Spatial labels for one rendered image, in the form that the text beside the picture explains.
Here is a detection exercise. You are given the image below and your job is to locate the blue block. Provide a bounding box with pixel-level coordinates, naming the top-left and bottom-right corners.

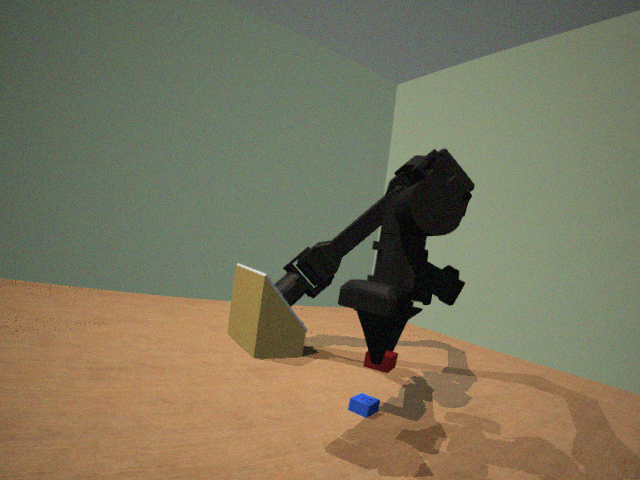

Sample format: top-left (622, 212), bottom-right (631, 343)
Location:
top-left (348, 393), bottom-right (380, 418)

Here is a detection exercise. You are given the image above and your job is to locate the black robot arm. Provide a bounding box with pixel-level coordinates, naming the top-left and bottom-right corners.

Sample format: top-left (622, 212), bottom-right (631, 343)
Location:
top-left (275, 148), bottom-right (475, 307)

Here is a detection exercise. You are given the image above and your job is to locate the red block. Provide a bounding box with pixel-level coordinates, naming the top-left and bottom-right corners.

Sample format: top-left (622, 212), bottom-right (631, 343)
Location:
top-left (364, 350), bottom-right (399, 373)

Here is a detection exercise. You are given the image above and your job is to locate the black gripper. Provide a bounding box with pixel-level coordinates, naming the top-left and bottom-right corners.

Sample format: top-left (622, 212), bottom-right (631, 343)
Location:
top-left (338, 234), bottom-right (432, 365)

